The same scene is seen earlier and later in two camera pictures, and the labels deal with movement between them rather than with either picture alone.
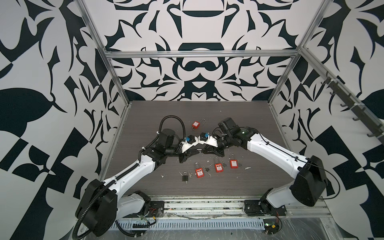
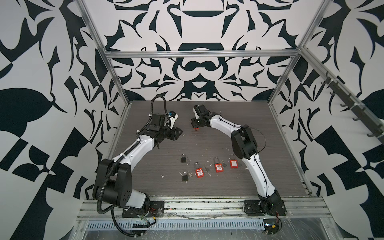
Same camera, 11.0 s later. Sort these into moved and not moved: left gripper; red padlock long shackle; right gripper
Moved: left gripper; right gripper
Not moved: red padlock long shackle
